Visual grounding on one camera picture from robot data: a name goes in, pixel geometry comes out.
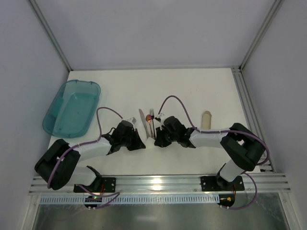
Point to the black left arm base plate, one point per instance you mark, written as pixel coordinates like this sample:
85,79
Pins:
108,184

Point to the aluminium corner post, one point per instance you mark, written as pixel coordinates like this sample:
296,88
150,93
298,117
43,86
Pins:
273,10
42,20

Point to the black fork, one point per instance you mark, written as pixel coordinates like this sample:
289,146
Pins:
152,121

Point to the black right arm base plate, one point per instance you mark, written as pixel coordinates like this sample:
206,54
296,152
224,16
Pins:
217,184

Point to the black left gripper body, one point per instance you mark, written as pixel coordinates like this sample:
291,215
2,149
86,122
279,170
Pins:
134,138

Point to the white slotted cable duct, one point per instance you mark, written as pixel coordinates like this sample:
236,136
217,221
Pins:
133,199

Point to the aluminium left corner post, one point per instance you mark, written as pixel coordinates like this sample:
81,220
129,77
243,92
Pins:
42,20

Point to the aluminium right corner post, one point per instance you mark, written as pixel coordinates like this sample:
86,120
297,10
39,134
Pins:
273,10

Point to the beige oval cutlery tray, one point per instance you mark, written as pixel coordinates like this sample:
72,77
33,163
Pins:
206,120

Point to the silver table knife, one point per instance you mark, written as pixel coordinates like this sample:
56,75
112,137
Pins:
142,116

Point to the teal transparent plastic bin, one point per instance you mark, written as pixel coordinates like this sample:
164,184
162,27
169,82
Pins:
72,109

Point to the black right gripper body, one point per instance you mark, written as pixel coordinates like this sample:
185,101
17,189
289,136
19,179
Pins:
164,136

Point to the aluminium rail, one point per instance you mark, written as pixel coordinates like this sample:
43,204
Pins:
266,182
246,102

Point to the iridescent pink spoon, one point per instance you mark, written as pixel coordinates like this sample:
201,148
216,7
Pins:
149,119

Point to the aluminium right side rail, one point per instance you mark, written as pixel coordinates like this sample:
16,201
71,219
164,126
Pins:
246,102

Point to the right black controller board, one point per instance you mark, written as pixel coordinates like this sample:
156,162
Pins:
226,200

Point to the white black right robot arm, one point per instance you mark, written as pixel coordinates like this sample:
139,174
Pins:
242,146

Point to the black controller board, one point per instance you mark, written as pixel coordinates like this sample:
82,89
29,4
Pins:
92,202
226,200

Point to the aluminium front rail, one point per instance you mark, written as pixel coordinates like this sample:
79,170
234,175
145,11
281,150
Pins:
266,182

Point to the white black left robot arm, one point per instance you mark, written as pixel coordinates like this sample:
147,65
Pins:
58,166

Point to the left black controller board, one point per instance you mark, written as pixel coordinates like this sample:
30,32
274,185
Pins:
92,202

